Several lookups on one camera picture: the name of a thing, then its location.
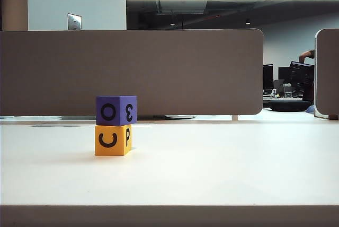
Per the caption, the clear plastic container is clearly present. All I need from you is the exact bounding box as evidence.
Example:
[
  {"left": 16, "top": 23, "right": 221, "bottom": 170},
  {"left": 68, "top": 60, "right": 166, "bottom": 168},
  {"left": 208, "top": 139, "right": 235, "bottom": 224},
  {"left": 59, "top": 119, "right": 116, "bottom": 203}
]
[{"left": 282, "top": 83, "right": 293, "bottom": 99}]

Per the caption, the black round cushion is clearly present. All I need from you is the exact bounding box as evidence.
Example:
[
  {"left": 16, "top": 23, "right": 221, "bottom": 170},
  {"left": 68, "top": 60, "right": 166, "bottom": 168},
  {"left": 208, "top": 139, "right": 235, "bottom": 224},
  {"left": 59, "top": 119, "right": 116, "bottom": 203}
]
[{"left": 269, "top": 100, "right": 311, "bottom": 112}]

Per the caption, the narrow grey desk divider panel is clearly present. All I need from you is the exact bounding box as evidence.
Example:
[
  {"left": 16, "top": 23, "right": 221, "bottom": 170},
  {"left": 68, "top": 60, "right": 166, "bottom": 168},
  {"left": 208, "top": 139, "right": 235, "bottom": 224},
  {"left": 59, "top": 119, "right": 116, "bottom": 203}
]
[{"left": 314, "top": 28, "right": 339, "bottom": 119}]

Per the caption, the silver wall switch plate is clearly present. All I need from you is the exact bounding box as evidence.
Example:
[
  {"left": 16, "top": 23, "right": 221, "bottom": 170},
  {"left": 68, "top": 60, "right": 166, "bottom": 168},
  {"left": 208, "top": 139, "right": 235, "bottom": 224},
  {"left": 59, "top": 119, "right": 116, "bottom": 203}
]
[{"left": 67, "top": 13, "right": 82, "bottom": 31}]

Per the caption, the person in background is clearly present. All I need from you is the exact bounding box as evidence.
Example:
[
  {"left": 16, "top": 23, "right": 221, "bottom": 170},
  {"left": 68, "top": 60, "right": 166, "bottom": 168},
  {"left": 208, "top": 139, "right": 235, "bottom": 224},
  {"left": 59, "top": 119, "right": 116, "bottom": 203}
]
[{"left": 299, "top": 49, "right": 316, "bottom": 105}]

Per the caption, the purple letter block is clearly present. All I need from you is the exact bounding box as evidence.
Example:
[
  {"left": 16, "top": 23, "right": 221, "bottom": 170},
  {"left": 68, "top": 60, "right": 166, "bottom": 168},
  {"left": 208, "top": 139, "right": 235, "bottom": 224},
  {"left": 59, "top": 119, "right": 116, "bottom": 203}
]
[{"left": 95, "top": 95, "right": 138, "bottom": 126}]

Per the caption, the wide grey desk divider panel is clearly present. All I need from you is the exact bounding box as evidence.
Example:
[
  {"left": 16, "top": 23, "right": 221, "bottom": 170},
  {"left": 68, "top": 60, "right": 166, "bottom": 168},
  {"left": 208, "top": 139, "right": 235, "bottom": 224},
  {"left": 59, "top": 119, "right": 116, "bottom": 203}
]
[{"left": 0, "top": 28, "right": 265, "bottom": 117}]

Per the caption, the tilting black computer monitor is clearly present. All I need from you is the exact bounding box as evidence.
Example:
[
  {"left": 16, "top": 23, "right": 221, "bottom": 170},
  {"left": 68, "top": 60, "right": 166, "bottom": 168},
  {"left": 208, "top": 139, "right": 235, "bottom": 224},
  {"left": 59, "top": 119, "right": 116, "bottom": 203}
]
[{"left": 288, "top": 60, "right": 315, "bottom": 97}]

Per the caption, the yellow letter block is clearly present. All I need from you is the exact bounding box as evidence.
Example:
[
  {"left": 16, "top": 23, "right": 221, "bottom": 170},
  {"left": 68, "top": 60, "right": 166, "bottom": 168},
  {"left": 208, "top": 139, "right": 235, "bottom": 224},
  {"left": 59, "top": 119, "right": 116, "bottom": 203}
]
[{"left": 94, "top": 124, "right": 132, "bottom": 156}]

